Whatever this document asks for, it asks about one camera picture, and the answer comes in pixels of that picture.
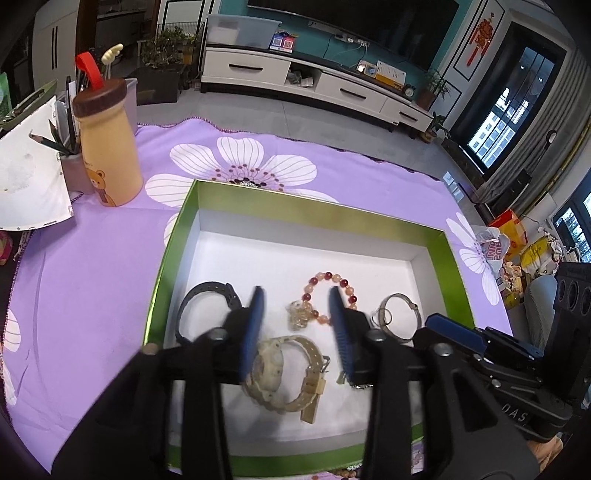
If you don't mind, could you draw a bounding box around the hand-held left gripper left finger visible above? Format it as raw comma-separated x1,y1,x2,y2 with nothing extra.
51,286,267,480

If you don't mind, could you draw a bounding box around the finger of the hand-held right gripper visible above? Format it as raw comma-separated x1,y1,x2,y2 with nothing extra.
480,327,544,366
413,313,488,357

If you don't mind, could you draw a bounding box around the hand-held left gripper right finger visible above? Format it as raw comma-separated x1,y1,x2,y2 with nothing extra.
327,286,541,480

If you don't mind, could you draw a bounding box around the beige wristwatch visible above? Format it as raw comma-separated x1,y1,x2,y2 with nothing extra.
242,336,331,424

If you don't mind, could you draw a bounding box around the gold flower brooch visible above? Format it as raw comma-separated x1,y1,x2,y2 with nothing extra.
285,299,315,330

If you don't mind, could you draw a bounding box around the red bead bracelet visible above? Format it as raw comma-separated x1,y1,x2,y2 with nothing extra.
300,271,360,326

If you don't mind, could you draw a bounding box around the black wristwatch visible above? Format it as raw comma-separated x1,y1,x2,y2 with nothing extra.
175,281,243,344

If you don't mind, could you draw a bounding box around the silver bangle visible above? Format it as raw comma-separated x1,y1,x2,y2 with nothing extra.
376,293,421,343

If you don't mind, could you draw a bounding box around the green cardboard box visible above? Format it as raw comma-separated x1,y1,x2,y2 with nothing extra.
142,179,476,478

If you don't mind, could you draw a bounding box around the white plastic bag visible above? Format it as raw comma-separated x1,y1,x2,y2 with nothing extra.
475,226,511,275

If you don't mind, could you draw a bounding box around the yellow sack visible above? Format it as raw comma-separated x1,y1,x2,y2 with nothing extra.
519,233,561,278

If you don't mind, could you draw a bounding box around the yellow and red bag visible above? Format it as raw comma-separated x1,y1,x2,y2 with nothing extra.
489,209,529,245

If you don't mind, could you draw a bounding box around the purple floral tablecloth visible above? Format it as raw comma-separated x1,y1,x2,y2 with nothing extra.
0,117,513,480

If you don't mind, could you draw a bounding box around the small floor potted plant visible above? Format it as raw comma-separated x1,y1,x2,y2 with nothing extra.
422,113,451,145

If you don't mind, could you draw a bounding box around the dark framed window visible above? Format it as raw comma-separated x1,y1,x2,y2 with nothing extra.
450,28,566,174

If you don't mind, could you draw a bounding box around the grey striped curtain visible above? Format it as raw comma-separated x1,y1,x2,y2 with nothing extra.
480,46,591,204

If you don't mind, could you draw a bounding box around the yellow bottle with brown lid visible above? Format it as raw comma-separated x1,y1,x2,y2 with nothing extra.
73,52,144,208

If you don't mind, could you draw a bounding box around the grey pen holder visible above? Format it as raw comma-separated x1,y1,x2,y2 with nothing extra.
58,150,95,195

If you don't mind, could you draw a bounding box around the potted plant in brown pot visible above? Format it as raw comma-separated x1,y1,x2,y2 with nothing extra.
418,69,451,110

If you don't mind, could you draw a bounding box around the white television cabinet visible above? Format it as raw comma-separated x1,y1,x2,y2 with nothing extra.
201,44,435,134

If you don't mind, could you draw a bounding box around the white and yellow box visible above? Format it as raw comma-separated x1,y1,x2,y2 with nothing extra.
374,60,407,88

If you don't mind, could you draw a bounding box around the white paper sheet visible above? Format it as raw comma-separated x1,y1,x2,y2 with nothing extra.
0,97,75,232

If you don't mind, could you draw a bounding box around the pencil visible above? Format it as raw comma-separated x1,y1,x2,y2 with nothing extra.
28,133,70,155

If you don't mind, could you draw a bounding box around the small code sign stand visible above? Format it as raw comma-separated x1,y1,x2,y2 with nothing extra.
269,31,296,54

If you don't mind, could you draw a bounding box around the large potted plant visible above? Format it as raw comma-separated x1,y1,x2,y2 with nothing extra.
139,27,201,104

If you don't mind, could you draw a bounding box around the clear plastic storage box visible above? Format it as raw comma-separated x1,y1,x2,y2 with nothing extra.
205,14,282,51

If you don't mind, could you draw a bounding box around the black television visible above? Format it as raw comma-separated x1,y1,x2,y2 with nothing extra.
247,0,460,70

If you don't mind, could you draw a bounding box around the white tall cabinet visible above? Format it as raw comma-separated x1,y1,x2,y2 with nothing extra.
32,9,79,90

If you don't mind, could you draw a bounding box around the red knot wall decoration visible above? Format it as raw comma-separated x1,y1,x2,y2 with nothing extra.
467,11,498,68

